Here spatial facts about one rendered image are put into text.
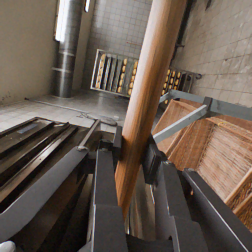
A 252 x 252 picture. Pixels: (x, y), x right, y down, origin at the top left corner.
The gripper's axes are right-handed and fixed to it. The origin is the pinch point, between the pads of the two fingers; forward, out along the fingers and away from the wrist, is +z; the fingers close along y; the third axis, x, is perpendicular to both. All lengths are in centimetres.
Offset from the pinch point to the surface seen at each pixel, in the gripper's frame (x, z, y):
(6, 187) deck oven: -52, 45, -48
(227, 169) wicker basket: -24, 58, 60
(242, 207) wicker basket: -21, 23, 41
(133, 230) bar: -14.8, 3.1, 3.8
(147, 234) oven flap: -51, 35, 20
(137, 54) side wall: 93, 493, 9
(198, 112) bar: 3.1, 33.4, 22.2
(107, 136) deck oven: -53, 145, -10
